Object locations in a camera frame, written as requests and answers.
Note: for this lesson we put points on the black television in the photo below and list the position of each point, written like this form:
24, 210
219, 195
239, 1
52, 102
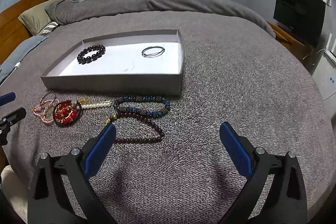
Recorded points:
305, 18

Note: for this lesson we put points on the olive green pillow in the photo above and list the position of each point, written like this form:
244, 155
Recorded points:
36, 18

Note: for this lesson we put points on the white appliance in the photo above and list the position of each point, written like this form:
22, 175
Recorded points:
324, 76

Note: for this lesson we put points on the grey shallow cardboard tray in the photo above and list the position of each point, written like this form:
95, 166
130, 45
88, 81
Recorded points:
148, 62

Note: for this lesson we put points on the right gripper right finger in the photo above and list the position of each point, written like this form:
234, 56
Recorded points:
286, 201

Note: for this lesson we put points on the grey bed cover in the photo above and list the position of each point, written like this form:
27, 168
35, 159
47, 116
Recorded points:
233, 71

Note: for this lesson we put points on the grey folded duvet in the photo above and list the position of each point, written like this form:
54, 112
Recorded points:
69, 11

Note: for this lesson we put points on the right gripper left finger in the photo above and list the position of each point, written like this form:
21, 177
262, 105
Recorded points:
48, 201

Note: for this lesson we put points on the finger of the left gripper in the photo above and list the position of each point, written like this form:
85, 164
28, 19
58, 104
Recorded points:
14, 117
7, 98

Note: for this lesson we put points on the wooden headboard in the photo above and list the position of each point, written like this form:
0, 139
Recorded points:
13, 32

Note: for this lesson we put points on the wooden tv stand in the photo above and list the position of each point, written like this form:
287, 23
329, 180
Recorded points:
297, 48

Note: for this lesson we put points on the blue blanket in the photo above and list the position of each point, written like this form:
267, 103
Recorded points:
20, 52

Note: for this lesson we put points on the striped pillow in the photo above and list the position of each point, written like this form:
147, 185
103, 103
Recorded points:
48, 28

